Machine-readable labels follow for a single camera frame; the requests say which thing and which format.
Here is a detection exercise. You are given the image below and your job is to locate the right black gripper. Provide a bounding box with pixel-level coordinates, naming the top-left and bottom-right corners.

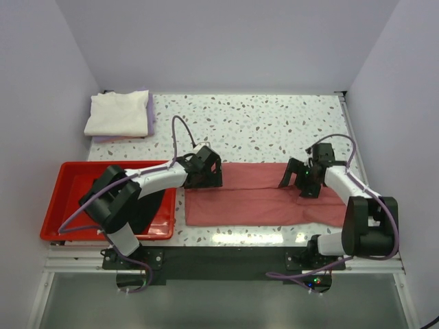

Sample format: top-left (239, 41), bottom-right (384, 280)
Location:
top-left (278, 158), bottom-right (321, 199)

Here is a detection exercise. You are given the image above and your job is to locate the pink t shirt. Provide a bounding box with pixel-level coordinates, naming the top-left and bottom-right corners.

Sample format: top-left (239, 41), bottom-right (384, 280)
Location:
top-left (185, 163), bottom-right (346, 227)

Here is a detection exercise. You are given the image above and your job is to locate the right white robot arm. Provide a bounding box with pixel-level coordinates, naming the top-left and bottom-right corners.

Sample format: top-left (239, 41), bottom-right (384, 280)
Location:
top-left (278, 143), bottom-right (399, 269)

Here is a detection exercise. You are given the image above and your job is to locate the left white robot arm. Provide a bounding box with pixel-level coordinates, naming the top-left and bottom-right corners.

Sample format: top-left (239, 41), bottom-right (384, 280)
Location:
top-left (79, 145), bottom-right (222, 269)

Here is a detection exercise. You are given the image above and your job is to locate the black t shirt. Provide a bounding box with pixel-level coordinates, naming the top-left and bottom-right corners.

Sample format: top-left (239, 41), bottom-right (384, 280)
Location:
top-left (91, 176), bottom-right (165, 236)

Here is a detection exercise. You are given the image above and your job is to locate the folded lavender t shirt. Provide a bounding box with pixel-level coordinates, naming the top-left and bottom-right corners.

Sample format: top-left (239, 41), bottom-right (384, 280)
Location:
top-left (92, 93), bottom-right (156, 143)

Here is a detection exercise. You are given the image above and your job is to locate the folded white t shirt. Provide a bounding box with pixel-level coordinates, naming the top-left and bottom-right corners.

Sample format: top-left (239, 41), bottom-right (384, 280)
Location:
top-left (84, 90), bottom-right (149, 137)

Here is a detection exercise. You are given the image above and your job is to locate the red plastic bin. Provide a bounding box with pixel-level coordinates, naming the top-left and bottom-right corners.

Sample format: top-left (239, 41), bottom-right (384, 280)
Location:
top-left (40, 160), bottom-right (176, 242)

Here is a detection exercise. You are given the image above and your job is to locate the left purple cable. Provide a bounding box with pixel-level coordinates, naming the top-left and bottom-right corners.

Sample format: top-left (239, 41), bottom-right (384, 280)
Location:
top-left (58, 115), bottom-right (203, 295)

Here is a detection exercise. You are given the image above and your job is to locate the purple cable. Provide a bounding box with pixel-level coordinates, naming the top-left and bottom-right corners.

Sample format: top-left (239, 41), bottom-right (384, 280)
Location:
top-left (265, 133), bottom-right (401, 285)
top-left (58, 115), bottom-right (203, 295)

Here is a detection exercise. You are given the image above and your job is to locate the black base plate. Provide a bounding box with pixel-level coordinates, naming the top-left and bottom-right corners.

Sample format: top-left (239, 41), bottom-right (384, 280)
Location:
top-left (100, 246), bottom-right (346, 289)

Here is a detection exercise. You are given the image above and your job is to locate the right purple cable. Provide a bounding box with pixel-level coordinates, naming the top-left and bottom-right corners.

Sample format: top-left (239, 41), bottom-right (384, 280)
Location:
top-left (265, 133), bottom-right (401, 285)

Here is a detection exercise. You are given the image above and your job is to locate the aluminium frame rail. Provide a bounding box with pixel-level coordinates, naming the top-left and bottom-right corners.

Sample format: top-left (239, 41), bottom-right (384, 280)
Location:
top-left (28, 93), bottom-right (416, 328)

